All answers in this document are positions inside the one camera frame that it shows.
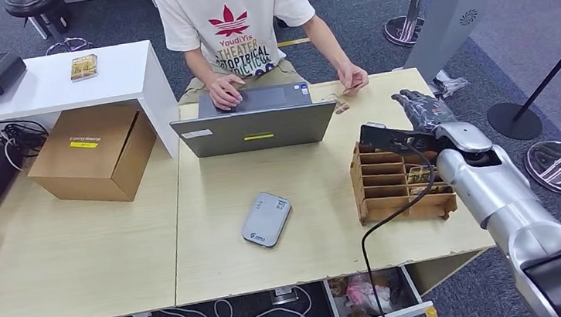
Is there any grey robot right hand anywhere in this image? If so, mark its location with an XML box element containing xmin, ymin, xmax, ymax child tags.
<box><xmin>389</xmin><ymin>84</ymin><xmax>460</xmax><ymax>138</ymax></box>

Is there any person's left hand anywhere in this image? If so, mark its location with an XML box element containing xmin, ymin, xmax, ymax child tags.
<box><xmin>335</xmin><ymin>60</ymin><xmax>372</xmax><ymax>97</ymax></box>

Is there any person's right hand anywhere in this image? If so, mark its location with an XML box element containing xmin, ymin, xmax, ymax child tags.
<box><xmin>207</xmin><ymin>73</ymin><xmax>250</xmax><ymax>114</ymax></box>

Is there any gold room key card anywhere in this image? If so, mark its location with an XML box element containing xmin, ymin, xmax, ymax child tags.
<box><xmin>409</xmin><ymin>183</ymin><xmax>452</xmax><ymax>198</ymax></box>
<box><xmin>68</xmin><ymin>53</ymin><xmax>100</xmax><ymax>83</ymax></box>
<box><xmin>406</xmin><ymin>164</ymin><xmax>436</xmax><ymax>186</ymax></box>

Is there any wooden card rack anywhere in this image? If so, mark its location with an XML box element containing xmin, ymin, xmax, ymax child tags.
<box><xmin>347</xmin><ymin>133</ymin><xmax>460</xmax><ymax>229</ymax></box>

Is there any person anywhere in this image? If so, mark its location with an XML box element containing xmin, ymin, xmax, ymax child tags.
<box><xmin>152</xmin><ymin>0</ymin><xmax>372</xmax><ymax>119</ymax></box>

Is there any grey card reader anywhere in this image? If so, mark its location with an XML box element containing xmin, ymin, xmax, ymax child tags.
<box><xmin>236</xmin><ymin>189</ymin><xmax>297</xmax><ymax>251</ymax></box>

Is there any crumpled clear plastic wrap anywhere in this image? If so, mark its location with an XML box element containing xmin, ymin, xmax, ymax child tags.
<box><xmin>426</xmin><ymin>66</ymin><xmax>471</xmax><ymax>100</ymax></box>

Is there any grey laptop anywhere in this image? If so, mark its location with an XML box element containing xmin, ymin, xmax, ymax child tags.
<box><xmin>167</xmin><ymin>78</ymin><xmax>341</xmax><ymax>162</ymax></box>

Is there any grey standing panel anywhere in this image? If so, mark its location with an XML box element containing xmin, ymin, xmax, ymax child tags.
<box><xmin>397</xmin><ymin>0</ymin><xmax>505</xmax><ymax>87</ymax></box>

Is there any white desk shelf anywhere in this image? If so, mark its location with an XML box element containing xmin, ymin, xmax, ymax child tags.
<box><xmin>0</xmin><ymin>38</ymin><xmax>185</xmax><ymax>176</ymax></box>

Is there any brown cardboard box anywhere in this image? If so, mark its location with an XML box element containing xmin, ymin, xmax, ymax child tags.
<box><xmin>21</xmin><ymin>99</ymin><xmax>164</xmax><ymax>212</ymax></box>

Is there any pink plastic bag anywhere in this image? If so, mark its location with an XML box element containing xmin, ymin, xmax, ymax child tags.
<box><xmin>343</xmin><ymin>271</ymin><xmax>395</xmax><ymax>317</ymax></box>

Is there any white drawer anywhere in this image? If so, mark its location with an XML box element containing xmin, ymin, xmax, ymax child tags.
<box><xmin>321</xmin><ymin>264</ymin><xmax>436</xmax><ymax>317</ymax></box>

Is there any grey floor socket box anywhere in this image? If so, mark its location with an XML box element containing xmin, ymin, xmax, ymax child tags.
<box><xmin>270</xmin><ymin>285</ymin><xmax>298</xmax><ymax>307</ymax></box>

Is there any black round stool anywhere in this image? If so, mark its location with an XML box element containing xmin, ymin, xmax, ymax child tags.
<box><xmin>4</xmin><ymin>0</ymin><xmax>72</xmax><ymax>46</ymax></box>

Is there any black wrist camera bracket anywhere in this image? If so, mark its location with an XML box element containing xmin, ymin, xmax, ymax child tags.
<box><xmin>357</xmin><ymin>116</ymin><xmax>440</xmax><ymax>160</ymax></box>

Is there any chrome stanchion post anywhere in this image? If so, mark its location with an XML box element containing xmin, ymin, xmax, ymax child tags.
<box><xmin>380</xmin><ymin>0</ymin><xmax>446</xmax><ymax>50</ymax></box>

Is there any black stanchion post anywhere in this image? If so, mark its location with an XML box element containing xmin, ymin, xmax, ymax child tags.
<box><xmin>478</xmin><ymin>19</ymin><xmax>561</xmax><ymax>145</ymax></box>

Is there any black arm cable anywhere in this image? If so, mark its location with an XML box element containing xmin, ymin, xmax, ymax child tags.
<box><xmin>350</xmin><ymin>137</ymin><xmax>451</xmax><ymax>317</ymax></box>

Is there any coiled purple cable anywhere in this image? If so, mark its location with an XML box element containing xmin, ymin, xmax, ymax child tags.
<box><xmin>44</xmin><ymin>36</ymin><xmax>95</xmax><ymax>57</ymax></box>

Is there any black cable bundle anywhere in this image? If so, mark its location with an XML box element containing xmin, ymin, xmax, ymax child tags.
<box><xmin>0</xmin><ymin>117</ymin><xmax>52</xmax><ymax>161</ymax></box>

